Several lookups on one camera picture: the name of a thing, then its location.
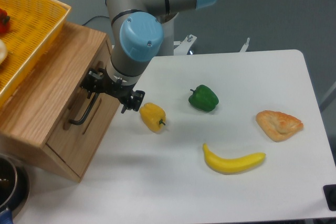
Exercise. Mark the black corner device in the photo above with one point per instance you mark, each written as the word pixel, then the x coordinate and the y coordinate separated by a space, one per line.
pixel 330 196

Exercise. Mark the yellow bell pepper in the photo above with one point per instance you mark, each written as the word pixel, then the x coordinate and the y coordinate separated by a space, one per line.
pixel 153 116

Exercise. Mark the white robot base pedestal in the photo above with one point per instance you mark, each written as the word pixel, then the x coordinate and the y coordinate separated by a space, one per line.
pixel 167 46

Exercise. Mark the yellow plastic basket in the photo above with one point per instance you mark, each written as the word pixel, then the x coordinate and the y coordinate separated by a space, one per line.
pixel 34 25

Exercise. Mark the baked pastry slice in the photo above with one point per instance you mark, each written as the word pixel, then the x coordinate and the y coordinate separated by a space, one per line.
pixel 278 126

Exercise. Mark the yellow banana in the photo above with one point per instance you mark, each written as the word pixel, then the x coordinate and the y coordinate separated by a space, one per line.
pixel 232 165

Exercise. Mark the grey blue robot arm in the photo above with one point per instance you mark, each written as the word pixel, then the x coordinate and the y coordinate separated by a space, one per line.
pixel 138 36

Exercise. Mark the black drawer handle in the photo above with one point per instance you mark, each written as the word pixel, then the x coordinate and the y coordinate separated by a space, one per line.
pixel 87 111

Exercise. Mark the wooden top drawer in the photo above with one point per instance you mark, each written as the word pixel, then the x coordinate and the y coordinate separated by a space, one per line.
pixel 72 147

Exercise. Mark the wooden drawer cabinet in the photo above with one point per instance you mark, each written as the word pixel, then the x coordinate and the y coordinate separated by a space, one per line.
pixel 28 117

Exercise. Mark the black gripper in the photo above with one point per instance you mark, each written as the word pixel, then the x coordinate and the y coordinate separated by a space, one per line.
pixel 95 81

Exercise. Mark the green bell pepper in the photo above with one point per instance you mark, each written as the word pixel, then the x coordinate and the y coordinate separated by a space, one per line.
pixel 203 98

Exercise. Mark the white round food item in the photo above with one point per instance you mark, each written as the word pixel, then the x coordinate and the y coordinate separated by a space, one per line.
pixel 3 51

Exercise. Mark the dark metal pot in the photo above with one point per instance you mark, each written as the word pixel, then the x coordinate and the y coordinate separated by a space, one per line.
pixel 15 186

